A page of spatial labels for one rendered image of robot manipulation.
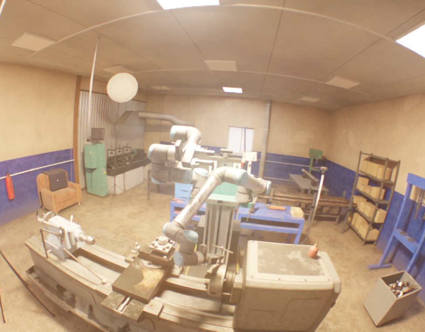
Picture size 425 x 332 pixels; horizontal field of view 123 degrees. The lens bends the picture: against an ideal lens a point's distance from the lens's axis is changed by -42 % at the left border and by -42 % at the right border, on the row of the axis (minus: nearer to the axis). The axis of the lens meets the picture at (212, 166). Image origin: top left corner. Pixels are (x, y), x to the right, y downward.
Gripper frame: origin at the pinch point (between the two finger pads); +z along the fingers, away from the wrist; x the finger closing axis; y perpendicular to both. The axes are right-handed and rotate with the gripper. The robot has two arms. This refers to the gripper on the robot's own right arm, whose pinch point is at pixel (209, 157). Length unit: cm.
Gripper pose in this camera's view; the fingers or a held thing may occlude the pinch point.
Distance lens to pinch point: 102.5
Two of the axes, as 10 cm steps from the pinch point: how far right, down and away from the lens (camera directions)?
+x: -2.0, 7.8, -6.0
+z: 9.8, 1.2, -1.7
